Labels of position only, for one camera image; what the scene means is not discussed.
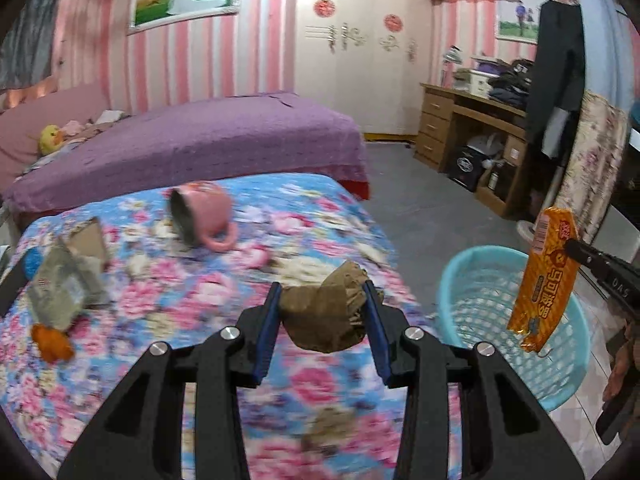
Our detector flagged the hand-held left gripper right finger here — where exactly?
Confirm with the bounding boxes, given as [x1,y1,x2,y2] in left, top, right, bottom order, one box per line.
[362,280,586,480]

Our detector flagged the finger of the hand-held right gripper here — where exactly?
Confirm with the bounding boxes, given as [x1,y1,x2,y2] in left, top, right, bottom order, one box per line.
[564,238,616,273]

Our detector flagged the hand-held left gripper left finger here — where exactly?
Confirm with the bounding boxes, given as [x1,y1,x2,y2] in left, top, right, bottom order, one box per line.
[57,282,283,480]

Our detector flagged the orange snack wrapper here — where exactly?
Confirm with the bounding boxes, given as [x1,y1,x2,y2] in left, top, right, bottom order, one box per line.
[506,206,581,353]

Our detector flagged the large brown paper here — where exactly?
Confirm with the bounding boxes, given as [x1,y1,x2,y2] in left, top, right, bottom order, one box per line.
[279,260,386,353]

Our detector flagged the light blue plastic basket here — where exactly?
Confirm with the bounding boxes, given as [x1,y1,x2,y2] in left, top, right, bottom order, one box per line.
[440,246,591,413]

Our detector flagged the small cardboard box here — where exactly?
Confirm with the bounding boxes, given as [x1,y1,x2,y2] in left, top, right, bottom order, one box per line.
[64,217,112,268]

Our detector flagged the grey printed packet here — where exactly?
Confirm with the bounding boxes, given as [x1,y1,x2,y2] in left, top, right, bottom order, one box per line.
[27,237,111,331]

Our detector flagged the orange round cap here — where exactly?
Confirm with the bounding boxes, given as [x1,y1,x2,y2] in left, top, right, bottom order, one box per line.
[31,322,74,363]

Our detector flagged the blue plastic bag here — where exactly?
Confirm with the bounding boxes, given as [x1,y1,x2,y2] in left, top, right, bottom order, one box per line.
[22,247,46,276]

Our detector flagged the person's right hand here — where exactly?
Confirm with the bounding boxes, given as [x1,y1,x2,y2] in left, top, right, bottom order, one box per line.
[604,331,640,405]

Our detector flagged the white fan base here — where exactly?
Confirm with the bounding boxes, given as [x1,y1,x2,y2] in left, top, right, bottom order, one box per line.
[515,217,543,243]

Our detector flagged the open cardboard box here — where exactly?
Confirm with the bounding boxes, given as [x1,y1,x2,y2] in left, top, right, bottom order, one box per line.
[475,162,518,206]

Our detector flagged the pink mug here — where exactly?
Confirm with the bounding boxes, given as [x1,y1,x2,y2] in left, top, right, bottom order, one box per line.
[169,182,240,252]

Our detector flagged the black printed box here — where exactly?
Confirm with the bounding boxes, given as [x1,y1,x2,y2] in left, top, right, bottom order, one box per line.
[446,145,488,192]

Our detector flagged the white round appliance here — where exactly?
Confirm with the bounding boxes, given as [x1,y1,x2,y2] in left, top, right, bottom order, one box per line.
[467,132,506,161]

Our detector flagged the pile of dark clothes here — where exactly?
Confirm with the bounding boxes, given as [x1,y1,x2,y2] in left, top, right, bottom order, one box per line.
[487,59,536,108]

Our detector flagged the black hanging coat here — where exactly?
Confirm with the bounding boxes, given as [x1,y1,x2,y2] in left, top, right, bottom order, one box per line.
[525,0,586,158]

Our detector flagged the purple dotted bed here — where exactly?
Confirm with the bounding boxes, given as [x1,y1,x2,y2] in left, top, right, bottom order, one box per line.
[0,91,371,221]

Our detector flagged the white box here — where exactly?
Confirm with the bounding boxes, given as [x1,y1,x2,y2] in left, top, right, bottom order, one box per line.
[465,70,493,98]

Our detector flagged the wooden desk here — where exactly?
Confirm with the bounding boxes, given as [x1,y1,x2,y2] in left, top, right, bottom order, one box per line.
[414,82,538,218]

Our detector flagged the desk lamp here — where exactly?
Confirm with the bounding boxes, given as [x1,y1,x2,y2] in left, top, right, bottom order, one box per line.
[440,45,463,86]

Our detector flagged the white wardrobe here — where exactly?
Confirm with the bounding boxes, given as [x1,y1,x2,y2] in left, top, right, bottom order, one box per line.
[295,0,433,136]

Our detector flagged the yellow duck plush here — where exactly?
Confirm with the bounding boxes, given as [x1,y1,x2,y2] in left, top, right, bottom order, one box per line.
[40,125,66,156]

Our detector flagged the pink headboard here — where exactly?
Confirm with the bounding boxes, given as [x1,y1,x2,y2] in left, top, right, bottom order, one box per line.
[0,82,113,186]

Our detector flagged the grey window curtain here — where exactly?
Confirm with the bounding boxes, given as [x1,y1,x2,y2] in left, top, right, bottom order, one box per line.
[0,0,68,88]

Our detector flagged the small framed wall poster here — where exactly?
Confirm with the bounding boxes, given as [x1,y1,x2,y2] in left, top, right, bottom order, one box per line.
[495,0,551,42]

